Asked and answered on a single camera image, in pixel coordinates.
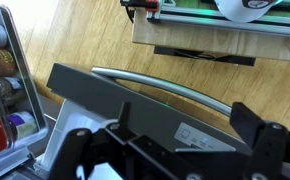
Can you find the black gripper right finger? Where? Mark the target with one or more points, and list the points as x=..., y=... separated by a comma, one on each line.
x=266, y=140

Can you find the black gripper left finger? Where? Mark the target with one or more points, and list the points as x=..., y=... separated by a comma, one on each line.
x=68, y=159

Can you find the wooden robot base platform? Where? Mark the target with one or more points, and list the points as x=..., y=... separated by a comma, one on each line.
x=216, y=40

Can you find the stainless steel fridge drawer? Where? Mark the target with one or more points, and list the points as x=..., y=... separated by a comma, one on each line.
x=137, y=136

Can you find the clear fridge door bin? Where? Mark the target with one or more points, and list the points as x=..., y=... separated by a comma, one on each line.
x=17, y=93

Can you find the purple label bottle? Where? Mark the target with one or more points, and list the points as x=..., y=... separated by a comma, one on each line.
x=23, y=124

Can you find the brown spice jar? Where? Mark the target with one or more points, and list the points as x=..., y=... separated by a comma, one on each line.
x=7, y=63

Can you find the curved metal drawer handle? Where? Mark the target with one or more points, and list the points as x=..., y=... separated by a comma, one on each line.
x=165, y=85

